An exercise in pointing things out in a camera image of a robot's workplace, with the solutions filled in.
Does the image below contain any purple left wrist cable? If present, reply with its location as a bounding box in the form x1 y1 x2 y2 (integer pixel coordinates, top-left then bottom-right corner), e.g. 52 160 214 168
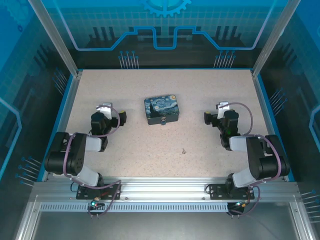
97 104 122 138

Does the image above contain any aluminium frame post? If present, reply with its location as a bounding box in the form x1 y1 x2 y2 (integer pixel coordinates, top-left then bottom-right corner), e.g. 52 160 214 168
26 0 84 78
250 0 296 78

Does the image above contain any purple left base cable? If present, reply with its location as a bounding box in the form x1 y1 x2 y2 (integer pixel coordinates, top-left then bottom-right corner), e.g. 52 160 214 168
86 179 124 219

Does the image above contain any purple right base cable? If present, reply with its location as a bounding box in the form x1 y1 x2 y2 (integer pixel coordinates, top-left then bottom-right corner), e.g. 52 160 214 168
227 185 261 219

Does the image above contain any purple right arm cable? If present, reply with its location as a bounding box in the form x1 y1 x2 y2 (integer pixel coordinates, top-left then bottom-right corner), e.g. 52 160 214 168
247 134 282 187

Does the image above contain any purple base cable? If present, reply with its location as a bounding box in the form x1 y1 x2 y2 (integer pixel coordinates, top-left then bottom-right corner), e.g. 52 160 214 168
227 185 261 219
86 179 124 219

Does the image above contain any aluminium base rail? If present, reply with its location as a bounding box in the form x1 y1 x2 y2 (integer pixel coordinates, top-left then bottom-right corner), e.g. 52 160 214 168
31 175 300 202

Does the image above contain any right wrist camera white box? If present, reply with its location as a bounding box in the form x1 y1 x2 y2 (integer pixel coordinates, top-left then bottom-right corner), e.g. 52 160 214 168
216 100 230 120

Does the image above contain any purple right wrist cable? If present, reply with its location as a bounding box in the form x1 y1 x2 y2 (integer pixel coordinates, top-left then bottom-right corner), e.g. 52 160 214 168
224 101 253 137

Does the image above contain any purple wrist cable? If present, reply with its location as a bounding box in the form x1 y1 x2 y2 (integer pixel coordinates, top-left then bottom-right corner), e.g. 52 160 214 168
224 101 253 137
97 104 122 138

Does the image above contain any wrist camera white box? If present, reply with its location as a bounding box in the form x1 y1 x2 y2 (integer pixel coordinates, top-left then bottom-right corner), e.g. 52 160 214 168
216 100 230 120
95 101 114 120

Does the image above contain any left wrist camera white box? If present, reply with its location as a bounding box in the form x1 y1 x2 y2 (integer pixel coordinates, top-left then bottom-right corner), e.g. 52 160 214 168
95 101 114 120

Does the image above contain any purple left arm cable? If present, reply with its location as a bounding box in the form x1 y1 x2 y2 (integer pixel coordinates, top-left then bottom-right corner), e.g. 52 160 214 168
63 131 105 189

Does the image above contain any slotted grey cable duct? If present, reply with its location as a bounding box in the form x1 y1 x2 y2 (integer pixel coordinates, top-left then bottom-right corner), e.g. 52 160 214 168
39 202 230 214

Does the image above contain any right connector with green light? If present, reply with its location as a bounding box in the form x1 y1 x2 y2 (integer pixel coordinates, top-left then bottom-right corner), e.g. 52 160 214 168
227 199 248 210

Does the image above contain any connector with green light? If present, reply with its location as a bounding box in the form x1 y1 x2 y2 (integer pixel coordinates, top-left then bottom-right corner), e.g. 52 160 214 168
89 196 105 210
227 199 248 210

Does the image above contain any starry night painted tin box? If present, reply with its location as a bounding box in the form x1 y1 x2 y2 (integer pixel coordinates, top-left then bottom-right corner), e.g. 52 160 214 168
143 93 180 126

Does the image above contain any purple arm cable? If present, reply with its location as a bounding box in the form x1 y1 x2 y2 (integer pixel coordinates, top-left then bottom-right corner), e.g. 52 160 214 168
247 134 282 187
63 131 105 189

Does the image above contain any left connector with green light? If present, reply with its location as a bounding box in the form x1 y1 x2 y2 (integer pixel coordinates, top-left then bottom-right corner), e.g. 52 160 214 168
89 196 105 210

